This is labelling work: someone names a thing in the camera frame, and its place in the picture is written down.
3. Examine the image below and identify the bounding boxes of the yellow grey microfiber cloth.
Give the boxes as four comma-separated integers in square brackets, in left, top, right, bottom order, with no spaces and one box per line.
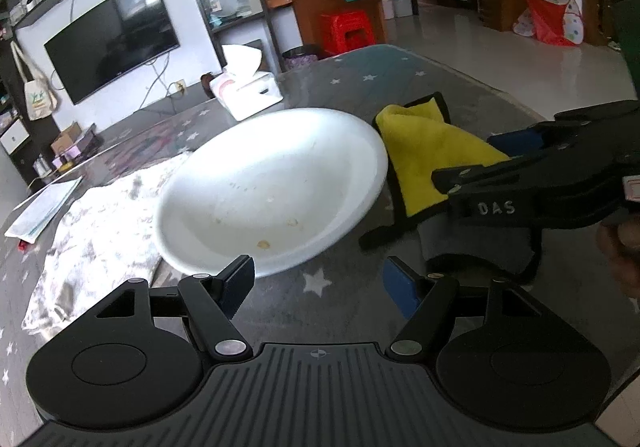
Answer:
[359,92,542,285]

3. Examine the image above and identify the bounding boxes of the large white bowl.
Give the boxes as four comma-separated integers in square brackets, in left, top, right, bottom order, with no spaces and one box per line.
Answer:
[155,108,387,277]

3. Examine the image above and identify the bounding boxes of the person right hand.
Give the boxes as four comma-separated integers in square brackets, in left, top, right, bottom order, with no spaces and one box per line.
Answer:
[596,216,640,299]

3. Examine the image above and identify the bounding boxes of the red white play tent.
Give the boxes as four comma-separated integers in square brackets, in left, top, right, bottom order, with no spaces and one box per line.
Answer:
[512,0,585,47]

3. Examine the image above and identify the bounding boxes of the white patterned towel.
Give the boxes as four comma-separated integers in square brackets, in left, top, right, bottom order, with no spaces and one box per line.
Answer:
[21,153,189,340]

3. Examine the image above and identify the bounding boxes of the papers on table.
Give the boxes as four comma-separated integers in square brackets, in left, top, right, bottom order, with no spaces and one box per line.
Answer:
[4,178,82,245]

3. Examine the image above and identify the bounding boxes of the white tissue box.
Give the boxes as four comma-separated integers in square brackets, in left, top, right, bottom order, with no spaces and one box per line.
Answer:
[208,45,283,122]

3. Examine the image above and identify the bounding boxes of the red plastic stool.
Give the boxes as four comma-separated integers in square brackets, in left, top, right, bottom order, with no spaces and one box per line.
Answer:
[320,9,376,56]

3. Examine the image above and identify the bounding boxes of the cardboard box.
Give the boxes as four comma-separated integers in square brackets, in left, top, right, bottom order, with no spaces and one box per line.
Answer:
[51,122,82,155]

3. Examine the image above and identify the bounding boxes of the dark waste basket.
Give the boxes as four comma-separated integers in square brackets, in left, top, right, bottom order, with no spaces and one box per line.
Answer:
[282,45,321,71]

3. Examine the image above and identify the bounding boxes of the canvas tote bag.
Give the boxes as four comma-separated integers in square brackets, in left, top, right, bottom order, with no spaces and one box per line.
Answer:
[10,40,58,121]

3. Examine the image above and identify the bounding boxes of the wooden counter cabinet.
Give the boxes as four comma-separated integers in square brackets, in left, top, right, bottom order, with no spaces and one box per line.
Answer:
[292,0,387,46]

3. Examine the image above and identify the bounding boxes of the wall mounted black television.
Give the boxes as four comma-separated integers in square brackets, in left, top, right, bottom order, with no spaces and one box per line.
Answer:
[44,0,179,104]

